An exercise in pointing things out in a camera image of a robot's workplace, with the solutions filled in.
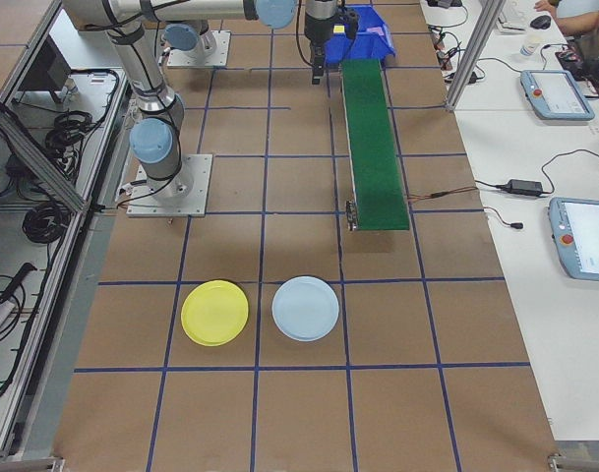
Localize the aluminium table edge bar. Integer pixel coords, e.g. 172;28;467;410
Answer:
0;454;64;472
547;451;599;472

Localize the black adapter output cable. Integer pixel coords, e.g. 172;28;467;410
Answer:
539;147;599;198

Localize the light blue round plate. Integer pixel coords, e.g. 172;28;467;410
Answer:
270;275;340;343

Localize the grey blue teach pendant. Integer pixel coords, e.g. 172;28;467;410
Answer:
547;196;599;283
518;68;597;123

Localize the black handled cable tool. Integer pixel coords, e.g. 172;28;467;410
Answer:
0;263;37;306

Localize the white desktop device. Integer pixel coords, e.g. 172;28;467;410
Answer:
496;8;527;33

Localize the small black electronics board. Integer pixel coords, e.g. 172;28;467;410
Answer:
553;44;584;69

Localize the white paper cup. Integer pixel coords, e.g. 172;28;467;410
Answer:
520;35;545;58

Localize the green conveyor belt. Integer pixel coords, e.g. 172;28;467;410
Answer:
338;58;412;234

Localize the aluminium extrusion post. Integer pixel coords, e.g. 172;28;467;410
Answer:
444;0;508;113

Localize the white square base plate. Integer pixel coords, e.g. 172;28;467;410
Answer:
126;153;214;217
166;29;231;69

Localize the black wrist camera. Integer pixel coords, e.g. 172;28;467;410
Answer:
338;3;360;39

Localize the person forearm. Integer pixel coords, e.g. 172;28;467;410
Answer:
554;4;599;36

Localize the black cable barrel plug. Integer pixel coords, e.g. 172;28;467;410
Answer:
482;206;525;231

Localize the thin red wire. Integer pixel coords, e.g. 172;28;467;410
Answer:
405;187;478;203

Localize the black power adapter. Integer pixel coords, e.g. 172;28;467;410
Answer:
504;178;545;197

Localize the black electrical box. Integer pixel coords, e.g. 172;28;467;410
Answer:
17;36;75;105

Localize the yellow round plate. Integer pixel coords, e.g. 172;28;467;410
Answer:
180;279;250;348

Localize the black coiled cable bundle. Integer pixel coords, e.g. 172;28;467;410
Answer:
43;110;92;159
22;200;70;246

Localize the blue plastic storage bin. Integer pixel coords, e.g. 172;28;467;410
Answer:
325;4;397;68

